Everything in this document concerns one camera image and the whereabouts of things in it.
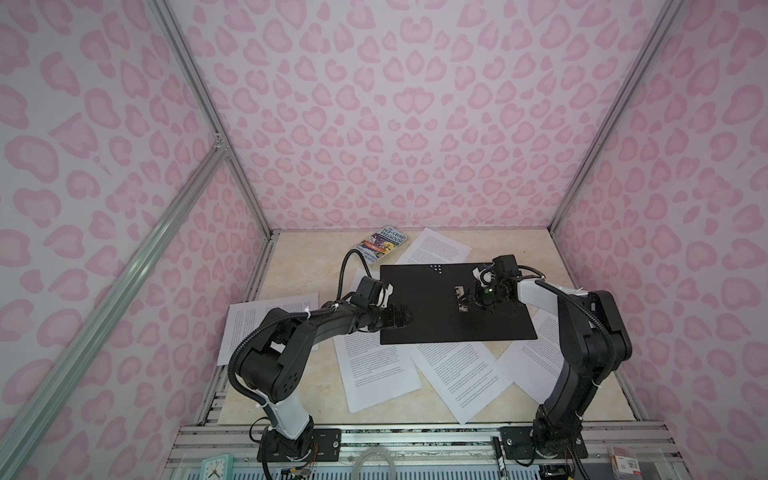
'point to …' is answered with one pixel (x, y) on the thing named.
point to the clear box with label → (624, 466)
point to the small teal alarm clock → (217, 468)
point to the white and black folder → (441, 297)
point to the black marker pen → (498, 452)
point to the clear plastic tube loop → (365, 453)
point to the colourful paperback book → (380, 243)
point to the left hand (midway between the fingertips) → (403, 318)
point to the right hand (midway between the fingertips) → (463, 296)
